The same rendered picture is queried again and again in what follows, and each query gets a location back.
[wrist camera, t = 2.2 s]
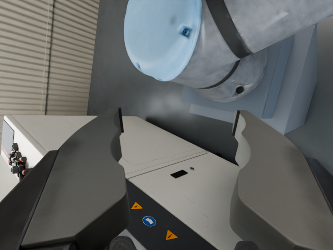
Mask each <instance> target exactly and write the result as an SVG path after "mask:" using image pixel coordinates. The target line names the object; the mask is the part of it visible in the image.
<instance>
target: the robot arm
mask: <svg viewBox="0 0 333 250"><path fill-rule="evenodd" d="M332 16H333V0H129V2H128V5H127V11H126V15H125V20H124V40H125V46H126V50H127V53H128V55H129V58H130V60H131V61H132V63H133V64H134V65H135V67H136V68H137V69H138V70H140V71H141V72H142V73H144V74H146V75H149V76H152V77H153V78H155V79H157V80H159V81H170V82H174V83H178V84H182V85H186V86H190V87H193V89H194V90H195V91H196V92H197V93H198V94H199V95H200V96H202V97H203V98H205V99H207V100H210V101H213V102H219V103H229V102H233V101H237V100H239V99H241V98H243V97H245V96H246V95H248V94H249V93H250V92H252V91H253V90H254V89H255V88H256V87H257V85H258V84H259V83H260V81H261V80H262V78H263V76H264V74H265V71H266V68H267V63H268V51H267V47H268V46H270V45H272V44H274V43H277V42H279V41H281V40H283V39H285V38H287V37H289V36H292V35H294V34H296V33H298V32H300V31H302V30H304V29H307V28H309V27H311V26H313V25H315V24H317V23H319V22H322V21H324V20H326V19H328V18H330V17H332ZM123 132H124V129H123V121H122V113H121V107H119V108H118V107H111V108H109V109H108V110H106V111H105V112H103V113H102V114H100V115H99V116H97V117H96V118H94V119H93V120H91V121H90V122H88V123H87V124H85V125H84V126H82V127H81V128H80V129H79V130H77V131H76V132H75V133H74V134H73V135H72V136H71V137H69V138H68V139H67V141H66V142H65V143H64V144H63V145H62V146H61V147H60V148H59V149H58V150H51V151H49V152H48V153H47V154H46V155H45V156H44V157H43V158H42V159H41V160H40V161H39V162H38V163H37V164H36V165H35V166H34V167H33V168H32V169H31V170H30V171H29V172H28V174H27V175H26V176H25V177H24V178H23V179H22V180H21V181H20V182H19V183H18V184H17V185H16V186H15V187H14V188H13V189H12V190H11V191H10V192H9V193H8V194H7V195H6V196H5V197H4V198H3V199H2V201H1V202H0V250H104V248H105V247H106V246H107V245H108V244H109V243H110V250H137V249H136V247H135V245H134V242H133V240H132V239H131V238H130V237H127V236H118V235H119V234H120V233H121V232H122V231H123V230H125V229H126V228H127V226H128V225H129V223H130V209H129V200H128V192H127V185H126V178H125V171H124V167H123V166H122V165H120V164H119V163H118V162H119V160H120V159H121V157H122V152H121V145H120V138H119V137H120V136H121V133H123ZM232 136H235V138H236V140H237V141H238V143H239V144H238V148H237V152H236V156H235V160H236V162H237V163H238V165H239V166H240V168H241V170H240V171H239V173H238V176H237V180H236V184H235V187H234V191H233V194H232V198H231V202H230V217H229V223H230V226H231V228H232V230H233V231H234V232H235V233H236V234H237V235H238V236H239V237H240V238H241V239H242V240H243V241H239V242H238V243H237V244H236V246H235V248H234V250H333V175H332V174H331V173H330V172H329V171H328V170H327V169H326V168H325V167H324V166H323V165H322V164H321V163H320V162H319V161H318V160H317V159H314V158H308V157H305V155H304V154H303V153H302V152H301V151H300V150H299V149H298V148H297V147H296V146H295V145H294V144H293V143H292V142H291V141H290V140H289V139H287V138H286V137H285V136H284V135H282V134H281V133H280V132H278V131H277V130H275V129H274V128H272V127H271V126H270V125H268V124H267V123H265V122H264V121H262V120H261V119H259V118H258V117H256V116H255V115H253V114H252V113H250V112H249V111H247V110H240V111H239V110H237V111H235V112H234V117H233V127H232Z"/></svg>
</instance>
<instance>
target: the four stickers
mask: <svg viewBox="0 0 333 250"><path fill-rule="evenodd" d="M129 209H130V210H131V211H132V212H134V213H137V212H139V211H141V210H143V209H144V208H143V207H142V206H141V205H140V204H139V203H137V202H136V201H135V202H133V203H131V204H129ZM140 221H141V222H143V223H144V224H145V225H146V226H147V227H148V228H149V229H150V228H152V227H153V226H155V225H156V224H158V223H159V222H158V221H157V220H156V219H154V218H153V217H152V216H151V215H150V214H148V215H147V216H145V217H143V218H142V219H140ZM159 236H160V237H161V238H162V239H164V240H165V241H166V242H167V243H168V244H170V245H171V246H172V245H173V244H174V243H175V242H176V241H177V240H178V239H179V237H178V236H177V235H175V234H174V233H173V232H172V231H170V230H169V229H166V230H165V231H164V232H163V233H162V234H160V235H159Z"/></svg>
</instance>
